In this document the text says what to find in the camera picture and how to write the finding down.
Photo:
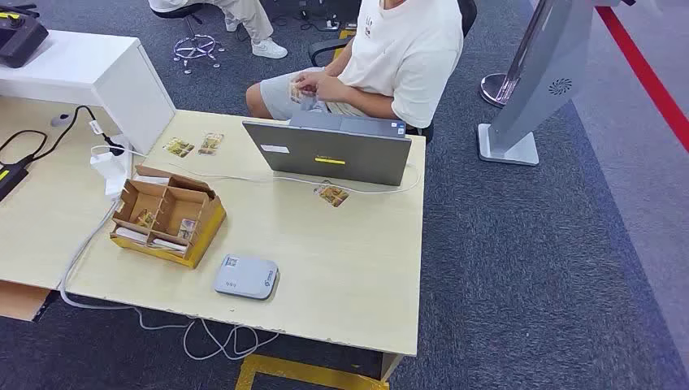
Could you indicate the person's left hand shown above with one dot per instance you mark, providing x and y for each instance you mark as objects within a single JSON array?
[{"x": 332, "y": 89}]

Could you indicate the person's right hand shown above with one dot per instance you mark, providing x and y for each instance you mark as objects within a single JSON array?
[{"x": 308, "y": 82}]

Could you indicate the autumn print ID card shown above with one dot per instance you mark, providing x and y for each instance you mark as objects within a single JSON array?
[{"x": 295, "y": 96}]

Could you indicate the background person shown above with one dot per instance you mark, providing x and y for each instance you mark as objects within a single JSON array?
[{"x": 247, "y": 16}]

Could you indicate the grey card reader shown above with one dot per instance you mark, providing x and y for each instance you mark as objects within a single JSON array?
[{"x": 245, "y": 277}]

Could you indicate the grey laptop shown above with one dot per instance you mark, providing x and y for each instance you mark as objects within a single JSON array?
[{"x": 334, "y": 150}]

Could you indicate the black stool chrome base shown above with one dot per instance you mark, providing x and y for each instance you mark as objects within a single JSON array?
[{"x": 196, "y": 47}]

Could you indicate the cardboard organizer box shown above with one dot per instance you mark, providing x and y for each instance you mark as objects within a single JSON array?
[{"x": 207, "y": 231}]

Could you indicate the white paper slip stack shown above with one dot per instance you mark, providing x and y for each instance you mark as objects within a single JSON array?
[
  {"x": 169, "y": 246},
  {"x": 131, "y": 235},
  {"x": 150, "y": 180}
]

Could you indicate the grey kiosk stand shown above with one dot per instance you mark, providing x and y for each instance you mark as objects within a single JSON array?
[{"x": 543, "y": 70}]

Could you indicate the white power adapter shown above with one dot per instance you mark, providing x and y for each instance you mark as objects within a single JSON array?
[{"x": 110, "y": 169}]

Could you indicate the white cabinet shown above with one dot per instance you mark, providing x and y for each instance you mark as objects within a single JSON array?
[{"x": 64, "y": 64}]

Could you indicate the black remote controller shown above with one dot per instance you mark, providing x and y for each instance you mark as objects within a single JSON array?
[{"x": 21, "y": 40}]

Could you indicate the black power brick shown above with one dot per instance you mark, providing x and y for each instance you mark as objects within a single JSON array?
[{"x": 11, "y": 180}]

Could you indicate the chrome stanchion post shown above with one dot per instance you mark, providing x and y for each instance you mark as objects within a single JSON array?
[{"x": 492, "y": 89}]

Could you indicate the yellow metal frame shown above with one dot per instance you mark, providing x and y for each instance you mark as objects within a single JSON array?
[{"x": 301, "y": 371}]

